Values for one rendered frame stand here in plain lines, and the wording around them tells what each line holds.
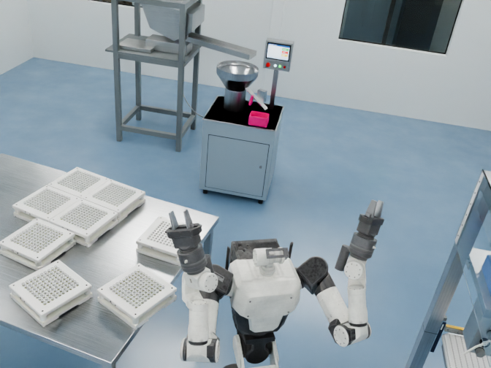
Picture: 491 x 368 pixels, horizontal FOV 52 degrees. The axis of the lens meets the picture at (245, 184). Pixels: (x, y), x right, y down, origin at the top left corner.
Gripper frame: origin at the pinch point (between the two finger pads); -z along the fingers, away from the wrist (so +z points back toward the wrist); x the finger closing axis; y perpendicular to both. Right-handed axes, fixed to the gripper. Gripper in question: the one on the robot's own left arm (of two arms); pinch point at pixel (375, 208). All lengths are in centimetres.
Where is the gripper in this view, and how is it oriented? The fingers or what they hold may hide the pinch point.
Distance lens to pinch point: 189.6
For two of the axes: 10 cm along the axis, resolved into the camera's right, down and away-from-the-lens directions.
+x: -6.5, -0.6, -7.6
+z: -2.8, 9.4, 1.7
